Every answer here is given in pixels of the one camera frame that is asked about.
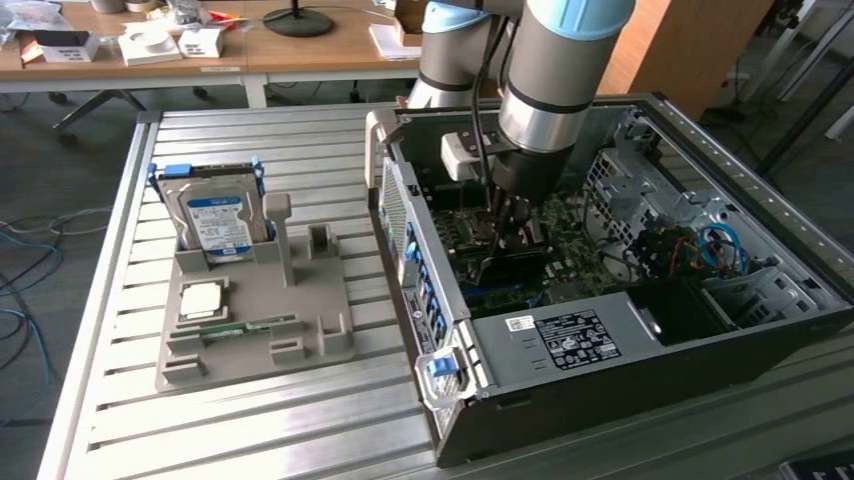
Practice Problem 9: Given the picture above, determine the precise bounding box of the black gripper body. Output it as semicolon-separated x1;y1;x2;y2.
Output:
492;147;573;202

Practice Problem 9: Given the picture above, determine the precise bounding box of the CPU socket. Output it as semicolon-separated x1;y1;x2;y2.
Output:
460;207;502;239

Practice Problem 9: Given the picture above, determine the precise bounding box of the green motherboard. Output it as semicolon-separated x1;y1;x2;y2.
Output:
430;184;633;319

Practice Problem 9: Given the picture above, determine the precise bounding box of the silver chipset heatsink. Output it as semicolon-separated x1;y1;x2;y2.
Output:
548;282;594;304

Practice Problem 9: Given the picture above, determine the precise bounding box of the grey power supply unit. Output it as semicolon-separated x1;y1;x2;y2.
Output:
470;292;666;376

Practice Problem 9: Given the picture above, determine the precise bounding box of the blue case release latch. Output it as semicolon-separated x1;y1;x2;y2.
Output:
429;351;457;382

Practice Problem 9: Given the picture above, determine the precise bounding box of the white paper booklet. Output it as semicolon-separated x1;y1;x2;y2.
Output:
369;23;424;62

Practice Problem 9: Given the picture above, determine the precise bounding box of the wooden cabinet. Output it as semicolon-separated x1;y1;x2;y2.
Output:
596;0;781;121

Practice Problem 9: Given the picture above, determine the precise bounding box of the open PC case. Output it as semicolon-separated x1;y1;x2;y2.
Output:
365;91;854;469

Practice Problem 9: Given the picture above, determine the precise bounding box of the grey parts rack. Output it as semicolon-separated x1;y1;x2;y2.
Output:
154;192;360;394

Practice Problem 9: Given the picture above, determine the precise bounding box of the hard disk with blue carrier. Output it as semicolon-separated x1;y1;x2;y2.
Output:
146;155;280;265

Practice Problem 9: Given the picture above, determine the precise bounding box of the black lamp base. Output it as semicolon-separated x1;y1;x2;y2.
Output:
262;0;336;39

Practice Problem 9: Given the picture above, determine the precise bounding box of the green RAM stick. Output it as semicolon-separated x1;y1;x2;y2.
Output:
171;313;300;341

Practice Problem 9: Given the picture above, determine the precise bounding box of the silver CPU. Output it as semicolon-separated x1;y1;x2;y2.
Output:
178;282;226;318

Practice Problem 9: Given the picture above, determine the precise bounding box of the small white box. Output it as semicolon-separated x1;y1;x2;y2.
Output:
178;27;226;59

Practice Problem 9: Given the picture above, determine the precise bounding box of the white box with tape roll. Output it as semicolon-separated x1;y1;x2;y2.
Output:
118;22;185;67

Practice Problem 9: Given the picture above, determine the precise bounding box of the dark keyboard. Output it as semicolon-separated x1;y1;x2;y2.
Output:
777;452;854;480

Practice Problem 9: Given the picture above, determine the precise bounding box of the wooden desk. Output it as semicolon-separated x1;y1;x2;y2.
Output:
0;0;613;96

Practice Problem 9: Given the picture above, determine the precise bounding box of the white box with black lid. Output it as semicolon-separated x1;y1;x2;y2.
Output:
33;29;102;64

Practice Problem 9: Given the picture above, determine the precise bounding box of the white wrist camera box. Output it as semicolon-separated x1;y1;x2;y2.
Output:
440;132;501;182

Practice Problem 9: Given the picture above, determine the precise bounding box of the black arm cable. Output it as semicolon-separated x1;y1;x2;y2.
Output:
469;13;521;189

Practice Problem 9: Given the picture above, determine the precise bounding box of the black red disk wire bundle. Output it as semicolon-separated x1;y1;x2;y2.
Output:
633;224;704;281

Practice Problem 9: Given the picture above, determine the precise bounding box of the blue disk wire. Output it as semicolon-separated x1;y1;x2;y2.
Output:
693;222;751;279

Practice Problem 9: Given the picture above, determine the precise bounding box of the grey floor cable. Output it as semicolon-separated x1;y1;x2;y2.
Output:
0;207;114;237

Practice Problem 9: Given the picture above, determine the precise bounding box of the blue floor cable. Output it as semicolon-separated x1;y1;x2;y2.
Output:
0;227;66;426

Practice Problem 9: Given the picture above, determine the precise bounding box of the black floor cable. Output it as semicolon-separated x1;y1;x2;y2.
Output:
0;239;62;371

